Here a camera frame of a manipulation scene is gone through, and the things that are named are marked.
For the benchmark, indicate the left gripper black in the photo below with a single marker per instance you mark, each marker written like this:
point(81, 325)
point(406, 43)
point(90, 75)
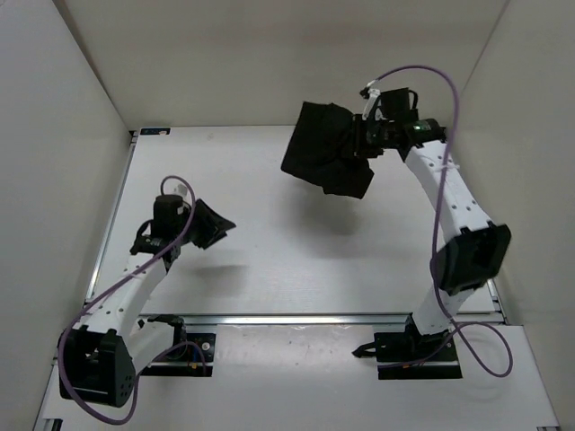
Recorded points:
point(215, 224)

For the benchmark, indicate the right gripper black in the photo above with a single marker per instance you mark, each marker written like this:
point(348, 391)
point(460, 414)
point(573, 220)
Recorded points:
point(359, 125)

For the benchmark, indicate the black pleated skirt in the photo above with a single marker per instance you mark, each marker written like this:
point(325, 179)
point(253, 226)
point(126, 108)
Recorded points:
point(320, 151)

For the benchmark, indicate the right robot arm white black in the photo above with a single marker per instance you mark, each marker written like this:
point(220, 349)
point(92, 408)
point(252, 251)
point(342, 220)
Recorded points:
point(474, 246)

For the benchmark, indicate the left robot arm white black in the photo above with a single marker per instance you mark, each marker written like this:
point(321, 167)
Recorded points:
point(107, 349)

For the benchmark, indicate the left blue table label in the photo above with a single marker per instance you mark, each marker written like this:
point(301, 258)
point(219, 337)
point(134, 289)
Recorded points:
point(154, 131)

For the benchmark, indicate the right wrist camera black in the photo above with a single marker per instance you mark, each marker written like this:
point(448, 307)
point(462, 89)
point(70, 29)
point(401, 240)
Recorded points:
point(400, 105)

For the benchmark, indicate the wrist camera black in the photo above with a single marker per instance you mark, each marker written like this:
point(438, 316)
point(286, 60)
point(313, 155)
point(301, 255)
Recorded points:
point(400, 105)
point(170, 214)

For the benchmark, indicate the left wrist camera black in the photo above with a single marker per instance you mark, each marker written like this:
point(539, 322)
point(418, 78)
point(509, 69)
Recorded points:
point(170, 214)

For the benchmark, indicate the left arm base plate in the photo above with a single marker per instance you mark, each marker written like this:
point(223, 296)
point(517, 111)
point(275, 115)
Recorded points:
point(191, 355)

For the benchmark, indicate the aluminium rail front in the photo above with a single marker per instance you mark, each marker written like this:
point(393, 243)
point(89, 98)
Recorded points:
point(294, 319)

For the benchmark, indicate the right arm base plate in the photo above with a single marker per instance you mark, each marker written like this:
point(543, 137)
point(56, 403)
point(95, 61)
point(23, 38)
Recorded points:
point(403, 357)

